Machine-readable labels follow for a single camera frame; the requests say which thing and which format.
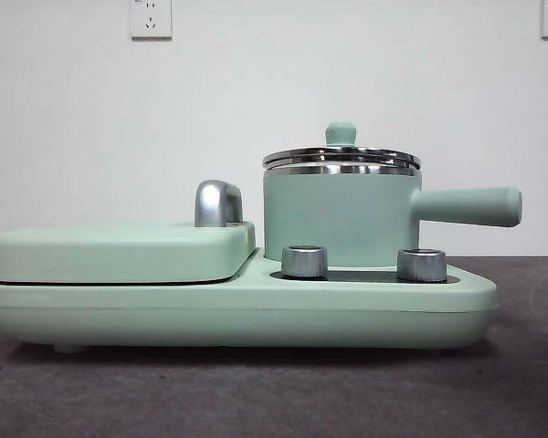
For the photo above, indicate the glass pot lid green knob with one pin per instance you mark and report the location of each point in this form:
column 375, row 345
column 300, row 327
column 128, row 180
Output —
column 341, row 133

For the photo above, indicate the silver control knob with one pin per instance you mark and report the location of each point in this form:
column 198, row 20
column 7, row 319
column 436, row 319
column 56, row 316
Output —
column 303, row 262
column 421, row 265

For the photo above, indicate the mint green breakfast machine base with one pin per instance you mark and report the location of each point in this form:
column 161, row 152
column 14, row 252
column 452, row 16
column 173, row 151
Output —
column 256, row 315

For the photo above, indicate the black control panel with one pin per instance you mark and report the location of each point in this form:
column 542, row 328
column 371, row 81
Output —
column 361, row 276

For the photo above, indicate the mint green griddle lid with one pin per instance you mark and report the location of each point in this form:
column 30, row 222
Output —
column 119, row 253

